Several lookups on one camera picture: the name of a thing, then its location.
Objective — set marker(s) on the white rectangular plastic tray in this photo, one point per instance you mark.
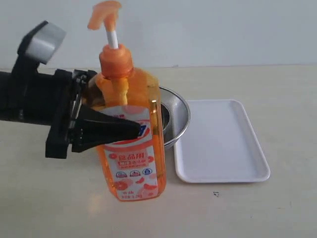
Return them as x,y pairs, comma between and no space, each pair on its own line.
219,145

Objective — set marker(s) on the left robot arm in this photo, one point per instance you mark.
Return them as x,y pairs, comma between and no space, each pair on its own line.
6,96

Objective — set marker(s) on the orange dish soap pump bottle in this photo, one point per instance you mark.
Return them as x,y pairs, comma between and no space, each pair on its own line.
134,169

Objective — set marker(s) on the steel mesh colander basin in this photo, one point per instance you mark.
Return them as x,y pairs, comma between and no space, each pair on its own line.
176,115

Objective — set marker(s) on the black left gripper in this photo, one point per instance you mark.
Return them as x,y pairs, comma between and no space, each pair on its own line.
54,100

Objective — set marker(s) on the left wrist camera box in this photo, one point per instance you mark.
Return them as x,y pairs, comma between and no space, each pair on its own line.
41,43

